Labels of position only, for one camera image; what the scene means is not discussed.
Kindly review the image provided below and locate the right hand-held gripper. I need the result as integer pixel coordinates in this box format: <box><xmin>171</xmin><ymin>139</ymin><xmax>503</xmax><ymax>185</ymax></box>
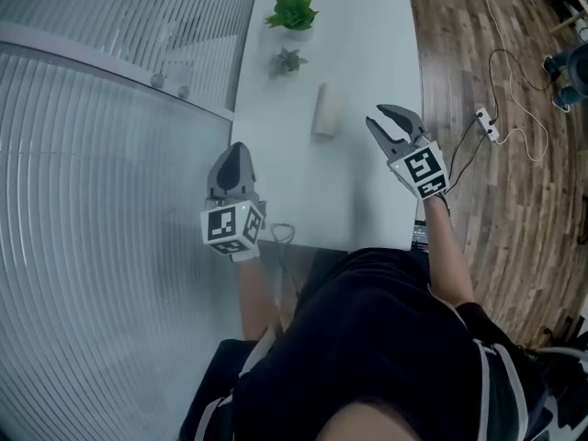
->
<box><xmin>365</xmin><ymin>103</ymin><xmax>450</xmax><ymax>200</ymax></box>

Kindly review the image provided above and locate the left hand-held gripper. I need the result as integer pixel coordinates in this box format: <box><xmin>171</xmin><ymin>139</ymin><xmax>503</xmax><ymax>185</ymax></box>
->
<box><xmin>200</xmin><ymin>141</ymin><xmax>268</xmax><ymax>264</ymax></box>

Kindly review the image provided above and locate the person's left forearm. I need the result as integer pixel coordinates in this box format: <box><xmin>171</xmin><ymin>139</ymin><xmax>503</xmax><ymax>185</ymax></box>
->
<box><xmin>235</xmin><ymin>257</ymin><xmax>277</xmax><ymax>343</ymax></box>

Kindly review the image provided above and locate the person's right forearm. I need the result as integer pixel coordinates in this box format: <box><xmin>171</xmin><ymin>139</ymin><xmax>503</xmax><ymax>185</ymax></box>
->
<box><xmin>421</xmin><ymin>194</ymin><xmax>477</xmax><ymax>308</ymax></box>

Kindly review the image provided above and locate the white power strip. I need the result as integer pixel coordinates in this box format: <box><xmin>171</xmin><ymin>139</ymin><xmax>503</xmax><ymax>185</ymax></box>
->
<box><xmin>474</xmin><ymin>107</ymin><xmax>502</xmax><ymax>145</ymax></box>

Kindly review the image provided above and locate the dark screen device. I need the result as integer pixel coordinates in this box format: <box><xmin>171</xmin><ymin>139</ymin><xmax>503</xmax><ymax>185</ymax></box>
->
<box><xmin>412</xmin><ymin>218</ymin><xmax>431</xmax><ymax>254</ymax></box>

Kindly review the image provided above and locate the small grey-green succulent plant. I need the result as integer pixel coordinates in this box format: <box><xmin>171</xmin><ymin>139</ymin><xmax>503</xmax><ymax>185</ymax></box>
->
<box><xmin>267</xmin><ymin>47</ymin><xmax>310</xmax><ymax>80</ymax></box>

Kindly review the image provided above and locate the green plant in white pot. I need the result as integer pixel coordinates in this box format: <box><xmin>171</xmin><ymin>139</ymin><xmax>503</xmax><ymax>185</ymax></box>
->
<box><xmin>264</xmin><ymin>0</ymin><xmax>321</xmax><ymax>43</ymax></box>

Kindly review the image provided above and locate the light wooden furniture leg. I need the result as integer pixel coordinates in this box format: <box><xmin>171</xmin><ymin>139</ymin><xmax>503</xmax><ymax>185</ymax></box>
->
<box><xmin>549</xmin><ymin>0</ymin><xmax>588</xmax><ymax>37</ymax></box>

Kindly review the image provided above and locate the person's black shirt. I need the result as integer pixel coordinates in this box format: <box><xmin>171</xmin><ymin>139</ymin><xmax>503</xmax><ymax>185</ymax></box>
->
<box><xmin>177</xmin><ymin>245</ymin><xmax>569</xmax><ymax>441</ymax></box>

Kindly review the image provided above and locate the black straight cable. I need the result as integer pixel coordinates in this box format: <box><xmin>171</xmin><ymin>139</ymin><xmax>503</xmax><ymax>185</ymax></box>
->
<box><xmin>446</xmin><ymin>118</ymin><xmax>489</xmax><ymax>188</ymax></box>

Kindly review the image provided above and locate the thin cable loop under desk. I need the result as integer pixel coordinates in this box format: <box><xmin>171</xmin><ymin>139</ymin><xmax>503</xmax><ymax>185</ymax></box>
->
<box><xmin>269</xmin><ymin>221</ymin><xmax>297</xmax><ymax>248</ymax></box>

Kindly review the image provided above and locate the black looped cable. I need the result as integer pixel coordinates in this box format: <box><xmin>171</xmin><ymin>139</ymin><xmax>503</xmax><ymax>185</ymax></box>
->
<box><xmin>485</xmin><ymin>48</ymin><xmax>553</xmax><ymax>124</ymax></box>

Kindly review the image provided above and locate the white cable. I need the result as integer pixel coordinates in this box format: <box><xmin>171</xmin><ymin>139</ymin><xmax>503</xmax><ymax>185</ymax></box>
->
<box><xmin>467</xmin><ymin>0</ymin><xmax>550</xmax><ymax>163</ymax></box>

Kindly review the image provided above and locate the glass partition rail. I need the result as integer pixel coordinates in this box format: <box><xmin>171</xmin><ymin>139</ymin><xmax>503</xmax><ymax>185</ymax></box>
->
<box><xmin>0</xmin><ymin>21</ymin><xmax>235</xmax><ymax>123</ymax></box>

